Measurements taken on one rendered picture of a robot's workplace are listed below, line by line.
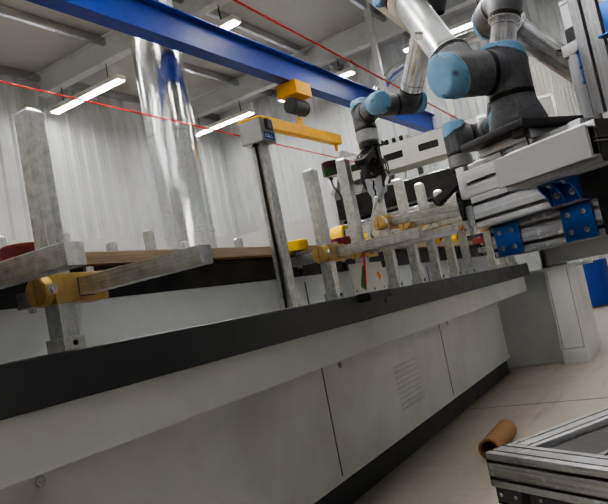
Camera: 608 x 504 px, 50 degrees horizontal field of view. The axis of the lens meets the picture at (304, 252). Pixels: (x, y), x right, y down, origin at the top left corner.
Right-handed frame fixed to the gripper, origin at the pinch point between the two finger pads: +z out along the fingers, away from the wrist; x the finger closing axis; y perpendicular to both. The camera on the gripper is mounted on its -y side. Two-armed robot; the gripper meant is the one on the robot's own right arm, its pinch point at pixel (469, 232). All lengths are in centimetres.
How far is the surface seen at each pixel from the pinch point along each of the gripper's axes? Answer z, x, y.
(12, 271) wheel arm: 2, -151, -17
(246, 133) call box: -36, -58, -38
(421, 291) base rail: 16, 35, -32
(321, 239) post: -5.8, -30.7, -35.9
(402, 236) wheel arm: -1.4, -26.5, -12.1
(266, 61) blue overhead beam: -254, 395, -281
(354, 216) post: -13.3, -5.7, -35.0
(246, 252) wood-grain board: -6, -47, -52
